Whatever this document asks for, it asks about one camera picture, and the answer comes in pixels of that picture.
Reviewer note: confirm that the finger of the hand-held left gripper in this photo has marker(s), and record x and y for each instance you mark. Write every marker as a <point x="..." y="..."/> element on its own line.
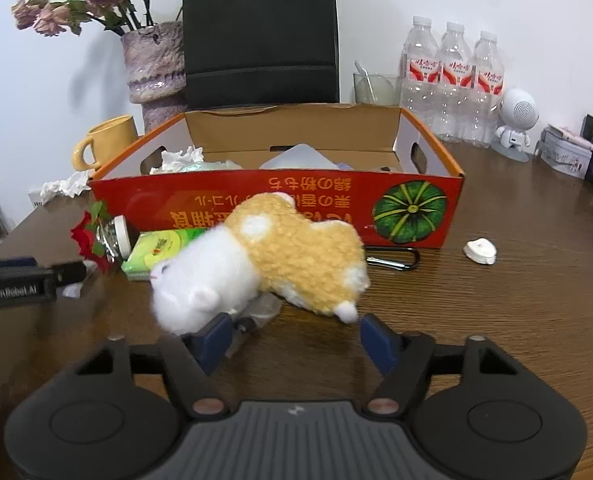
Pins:
<point x="11" y="263"/>
<point x="70" y="273"/>

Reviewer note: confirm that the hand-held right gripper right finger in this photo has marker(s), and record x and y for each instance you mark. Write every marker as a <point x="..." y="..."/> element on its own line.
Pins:
<point x="379" y="342"/>

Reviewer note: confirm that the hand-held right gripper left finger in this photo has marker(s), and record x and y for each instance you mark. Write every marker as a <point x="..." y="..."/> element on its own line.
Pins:
<point x="216" y="342"/>

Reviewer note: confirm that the red artificial rose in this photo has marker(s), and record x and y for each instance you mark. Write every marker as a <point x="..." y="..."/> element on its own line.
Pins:
<point x="81" y="240"/>

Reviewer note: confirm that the clear plastic wrapper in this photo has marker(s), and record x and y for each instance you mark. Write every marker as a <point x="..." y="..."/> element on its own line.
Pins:
<point x="264" y="312"/>

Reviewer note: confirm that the small jar with white lid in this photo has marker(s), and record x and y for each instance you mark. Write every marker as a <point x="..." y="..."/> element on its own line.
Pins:
<point x="121" y="235"/>

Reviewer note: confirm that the green tissue packet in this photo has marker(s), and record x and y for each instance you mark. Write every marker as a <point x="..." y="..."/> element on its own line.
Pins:
<point x="151" y="250"/>

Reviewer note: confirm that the red cardboard box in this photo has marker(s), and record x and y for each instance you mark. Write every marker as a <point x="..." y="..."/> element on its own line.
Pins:
<point x="126" y="200"/>

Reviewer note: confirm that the white orange plush hamster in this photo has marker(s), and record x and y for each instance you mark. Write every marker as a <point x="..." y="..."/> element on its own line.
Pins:
<point x="296" y="255"/>

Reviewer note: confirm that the white paper scrap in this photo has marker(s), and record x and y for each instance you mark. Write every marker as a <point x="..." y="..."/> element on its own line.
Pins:
<point x="71" y="290"/>

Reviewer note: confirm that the black carabiner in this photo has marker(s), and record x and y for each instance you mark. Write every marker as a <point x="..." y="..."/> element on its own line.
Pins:
<point x="406" y="266"/>

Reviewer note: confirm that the small white cap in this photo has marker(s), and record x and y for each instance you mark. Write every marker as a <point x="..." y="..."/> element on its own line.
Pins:
<point x="480" y="251"/>

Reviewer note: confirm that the yellow mug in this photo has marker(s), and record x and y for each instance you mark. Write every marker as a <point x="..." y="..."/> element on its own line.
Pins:
<point x="114" y="142"/>

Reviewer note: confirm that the pink ceramic vase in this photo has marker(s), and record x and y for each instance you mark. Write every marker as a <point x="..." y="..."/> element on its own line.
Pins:
<point x="154" y="70"/>

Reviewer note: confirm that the glass cup with spoon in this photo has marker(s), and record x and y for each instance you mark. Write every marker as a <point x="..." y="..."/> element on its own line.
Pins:
<point x="376" y="90"/>

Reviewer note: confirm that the white printed tin box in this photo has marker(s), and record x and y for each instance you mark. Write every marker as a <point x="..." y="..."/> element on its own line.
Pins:
<point x="559" y="160"/>

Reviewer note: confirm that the clear water bottle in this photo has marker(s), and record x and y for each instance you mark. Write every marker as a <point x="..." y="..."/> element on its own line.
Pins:
<point x="419" y="85"/>
<point x="487" y="95"/>
<point x="455" y="90"/>

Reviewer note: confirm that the white robot figure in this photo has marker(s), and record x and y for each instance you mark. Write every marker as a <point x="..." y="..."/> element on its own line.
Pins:
<point x="519" y="110"/>

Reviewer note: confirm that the pink white small case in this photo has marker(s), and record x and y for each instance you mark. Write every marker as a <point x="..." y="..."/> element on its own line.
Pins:
<point x="571" y="136"/>

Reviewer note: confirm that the black paper bag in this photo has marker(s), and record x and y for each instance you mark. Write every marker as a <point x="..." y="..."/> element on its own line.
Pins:
<point x="261" y="35"/>

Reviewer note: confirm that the white wall panel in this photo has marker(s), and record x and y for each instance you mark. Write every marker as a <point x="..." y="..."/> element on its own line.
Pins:
<point x="35" y="197"/>

